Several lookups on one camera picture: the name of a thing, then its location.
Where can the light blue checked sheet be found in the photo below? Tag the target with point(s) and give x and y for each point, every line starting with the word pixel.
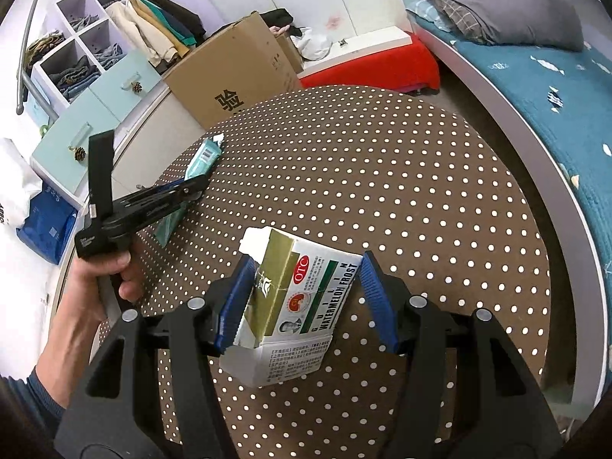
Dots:
pixel 425 12

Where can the brown polka dot tablecloth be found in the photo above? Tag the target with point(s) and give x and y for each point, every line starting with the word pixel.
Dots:
pixel 382 177

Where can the teal packet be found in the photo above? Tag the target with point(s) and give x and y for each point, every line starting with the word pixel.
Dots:
pixel 203 162

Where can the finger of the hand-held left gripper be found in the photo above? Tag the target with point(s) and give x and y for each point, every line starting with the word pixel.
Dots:
pixel 158 213
pixel 162 190

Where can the white crumpled cloth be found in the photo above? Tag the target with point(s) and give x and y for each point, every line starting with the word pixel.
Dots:
pixel 311 43

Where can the white green medicine box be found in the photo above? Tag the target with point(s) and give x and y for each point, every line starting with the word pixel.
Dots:
pixel 306 296

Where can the white cubby shelf unit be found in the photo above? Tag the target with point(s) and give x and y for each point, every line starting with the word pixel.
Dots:
pixel 98 2

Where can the person's left hand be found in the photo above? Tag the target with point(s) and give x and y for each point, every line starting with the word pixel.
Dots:
pixel 81 306

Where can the person's left forearm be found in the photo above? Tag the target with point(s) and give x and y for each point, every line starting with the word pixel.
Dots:
pixel 48 382

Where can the curved grey metal rail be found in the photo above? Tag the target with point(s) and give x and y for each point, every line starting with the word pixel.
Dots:
pixel 24 43

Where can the light blue drawer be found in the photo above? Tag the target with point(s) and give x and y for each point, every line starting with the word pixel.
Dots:
pixel 57 158
pixel 114 81

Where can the grey pillow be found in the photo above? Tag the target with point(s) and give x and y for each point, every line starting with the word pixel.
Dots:
pixel 516 9

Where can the faint pink butterfly sticker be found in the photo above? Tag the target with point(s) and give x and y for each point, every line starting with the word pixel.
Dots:
pixel 333 21

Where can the white bag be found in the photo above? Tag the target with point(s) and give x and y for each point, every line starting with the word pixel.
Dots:
pixel 16 177

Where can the black cloth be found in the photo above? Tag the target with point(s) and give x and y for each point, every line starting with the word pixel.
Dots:
pixel 277 16

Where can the brown cardboard box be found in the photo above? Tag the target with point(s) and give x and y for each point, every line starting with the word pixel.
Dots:
pixel 229 67

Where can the blue bag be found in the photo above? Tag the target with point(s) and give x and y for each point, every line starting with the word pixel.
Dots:
pixel 48 224

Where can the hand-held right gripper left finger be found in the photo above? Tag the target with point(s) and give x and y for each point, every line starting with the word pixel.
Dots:
pixel 234 306

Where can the white low bench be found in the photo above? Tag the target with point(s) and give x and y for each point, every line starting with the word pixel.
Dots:
pixel 368 40

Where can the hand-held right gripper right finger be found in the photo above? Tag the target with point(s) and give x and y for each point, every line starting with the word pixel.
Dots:
pixel 377 306

